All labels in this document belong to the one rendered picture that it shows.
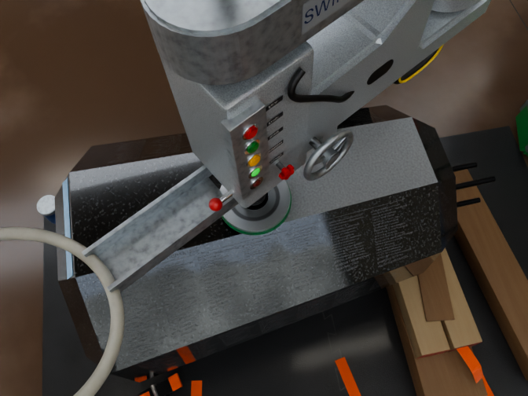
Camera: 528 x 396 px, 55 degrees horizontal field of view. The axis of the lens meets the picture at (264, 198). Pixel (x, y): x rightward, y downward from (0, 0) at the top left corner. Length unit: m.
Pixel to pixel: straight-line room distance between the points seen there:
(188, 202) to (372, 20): 0.60
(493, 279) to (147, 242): 1.59
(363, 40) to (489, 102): 1.90
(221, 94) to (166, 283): 0.83
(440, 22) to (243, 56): 0.73
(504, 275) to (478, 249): 0.15
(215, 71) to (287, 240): 0.84
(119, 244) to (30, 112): 1.89
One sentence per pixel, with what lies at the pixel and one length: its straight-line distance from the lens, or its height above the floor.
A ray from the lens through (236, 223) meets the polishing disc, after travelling 1.45.
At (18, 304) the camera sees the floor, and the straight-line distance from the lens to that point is 2.63.
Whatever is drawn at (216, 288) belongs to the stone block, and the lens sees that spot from 1.58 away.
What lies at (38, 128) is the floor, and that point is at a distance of 3.00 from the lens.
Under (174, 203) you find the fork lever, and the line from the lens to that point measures 1.29.
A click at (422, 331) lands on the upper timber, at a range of 2.12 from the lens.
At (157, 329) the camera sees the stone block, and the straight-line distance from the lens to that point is 1.64.
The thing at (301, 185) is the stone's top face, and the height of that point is 0.87.
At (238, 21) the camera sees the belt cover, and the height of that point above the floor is 1.74.
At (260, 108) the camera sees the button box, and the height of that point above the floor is 1.55.
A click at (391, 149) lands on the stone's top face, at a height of 0.87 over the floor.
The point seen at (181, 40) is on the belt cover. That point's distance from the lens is 0.76.
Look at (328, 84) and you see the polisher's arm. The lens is 1.07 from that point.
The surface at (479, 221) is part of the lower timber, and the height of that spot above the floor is 0.13.
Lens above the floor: 2.27
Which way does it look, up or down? 66 degrees down
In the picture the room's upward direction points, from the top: 6 degrees counter-clockwise
